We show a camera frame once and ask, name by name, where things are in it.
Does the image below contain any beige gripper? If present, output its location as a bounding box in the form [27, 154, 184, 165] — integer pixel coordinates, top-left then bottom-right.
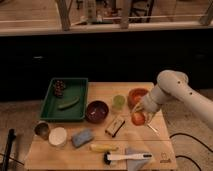
[131, 102, 154, 125]

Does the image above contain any orange apple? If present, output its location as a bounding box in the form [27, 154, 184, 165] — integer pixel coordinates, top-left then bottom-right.
[131, 112, 145, 126]

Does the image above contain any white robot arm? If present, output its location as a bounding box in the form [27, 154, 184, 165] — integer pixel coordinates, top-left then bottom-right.
[131, 70, 213, 130]

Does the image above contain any green translucent cup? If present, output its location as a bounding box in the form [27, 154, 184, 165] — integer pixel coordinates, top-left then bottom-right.
[112, 95, 125, 111]

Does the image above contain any metal cup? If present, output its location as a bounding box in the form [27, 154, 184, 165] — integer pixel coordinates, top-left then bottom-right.
[34, 122, 50, 140]

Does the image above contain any orange bowl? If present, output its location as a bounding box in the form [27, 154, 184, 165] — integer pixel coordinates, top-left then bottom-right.
[127, 88, 148, 109]

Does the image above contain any silver fork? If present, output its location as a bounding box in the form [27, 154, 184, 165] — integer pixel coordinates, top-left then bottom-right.
[147, 124, 159, 134]

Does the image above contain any small brown box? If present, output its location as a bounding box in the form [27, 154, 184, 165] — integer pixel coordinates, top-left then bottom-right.
[105, 116, 125, 137]

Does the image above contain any dark brown bowl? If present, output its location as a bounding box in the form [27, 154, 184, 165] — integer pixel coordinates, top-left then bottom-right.
[85, 100, 109, 124]

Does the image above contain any grey cloth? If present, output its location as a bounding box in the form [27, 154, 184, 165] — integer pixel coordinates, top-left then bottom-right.
[125, 147, 150, 171]

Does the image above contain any white dish brush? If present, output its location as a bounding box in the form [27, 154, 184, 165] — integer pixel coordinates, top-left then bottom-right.
[103, 152, 152, 165]

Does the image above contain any yellow banana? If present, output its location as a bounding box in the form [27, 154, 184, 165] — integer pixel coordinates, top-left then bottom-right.
[90, 144, 118, 152]

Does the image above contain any green cucumber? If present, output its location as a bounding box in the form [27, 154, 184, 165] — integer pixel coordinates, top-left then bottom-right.
[58, 97, 80, 110]

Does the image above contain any blue sponge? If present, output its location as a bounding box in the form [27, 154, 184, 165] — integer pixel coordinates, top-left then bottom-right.
[71, 129, 94, 148]

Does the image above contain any green plastic tray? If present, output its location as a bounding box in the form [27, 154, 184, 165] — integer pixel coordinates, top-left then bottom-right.
[40, 78, 88, 122]

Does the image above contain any dark grape bunch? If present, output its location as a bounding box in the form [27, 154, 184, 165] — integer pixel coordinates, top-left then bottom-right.
[53, 80, 65, 97]

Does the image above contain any black tripod stand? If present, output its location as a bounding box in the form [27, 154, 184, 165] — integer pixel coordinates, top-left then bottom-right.
[0, 129, 22, 171]

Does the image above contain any black cable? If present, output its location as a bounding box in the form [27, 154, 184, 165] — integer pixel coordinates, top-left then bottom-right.
[169, 132, 213, 171]

